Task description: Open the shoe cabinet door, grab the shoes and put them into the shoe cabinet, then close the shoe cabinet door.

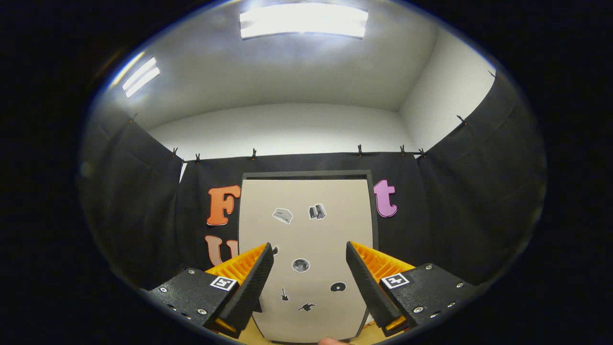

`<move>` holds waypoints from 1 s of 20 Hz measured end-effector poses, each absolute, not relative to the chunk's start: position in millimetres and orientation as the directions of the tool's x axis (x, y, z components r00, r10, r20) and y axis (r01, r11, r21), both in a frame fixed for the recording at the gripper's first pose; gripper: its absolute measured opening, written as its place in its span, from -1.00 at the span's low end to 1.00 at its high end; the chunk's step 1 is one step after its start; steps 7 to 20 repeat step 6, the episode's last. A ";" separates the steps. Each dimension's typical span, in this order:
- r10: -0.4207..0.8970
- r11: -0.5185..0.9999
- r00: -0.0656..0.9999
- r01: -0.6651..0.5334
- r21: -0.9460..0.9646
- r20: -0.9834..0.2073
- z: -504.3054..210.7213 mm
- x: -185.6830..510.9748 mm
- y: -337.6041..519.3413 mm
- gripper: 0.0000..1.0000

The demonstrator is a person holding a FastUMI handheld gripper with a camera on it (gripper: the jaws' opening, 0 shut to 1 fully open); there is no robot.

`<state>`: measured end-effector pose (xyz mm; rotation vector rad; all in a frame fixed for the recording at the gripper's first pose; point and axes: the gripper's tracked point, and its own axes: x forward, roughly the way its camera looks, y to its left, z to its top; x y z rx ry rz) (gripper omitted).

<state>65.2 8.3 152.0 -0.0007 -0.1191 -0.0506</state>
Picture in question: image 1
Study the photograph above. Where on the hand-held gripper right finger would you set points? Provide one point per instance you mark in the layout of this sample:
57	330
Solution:
366	287

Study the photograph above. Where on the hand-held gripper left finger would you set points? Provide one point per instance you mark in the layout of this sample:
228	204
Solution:
254	287

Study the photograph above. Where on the beige shoe cabinet door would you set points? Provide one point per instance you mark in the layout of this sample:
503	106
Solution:
330	230

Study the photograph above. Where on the grey shoe cabinet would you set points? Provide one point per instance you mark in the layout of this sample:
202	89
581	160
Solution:
306	174

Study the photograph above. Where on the black backdrop cloth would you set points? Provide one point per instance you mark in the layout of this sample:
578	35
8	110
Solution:
143	206

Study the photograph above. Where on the row of black cloth clips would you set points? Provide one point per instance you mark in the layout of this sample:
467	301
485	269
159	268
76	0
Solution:
359	150

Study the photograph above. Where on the narrow ceiling light panel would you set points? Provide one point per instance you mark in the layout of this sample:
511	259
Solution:
141	76

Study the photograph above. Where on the wide ceiling light panel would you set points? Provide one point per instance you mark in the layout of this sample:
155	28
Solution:
304	21

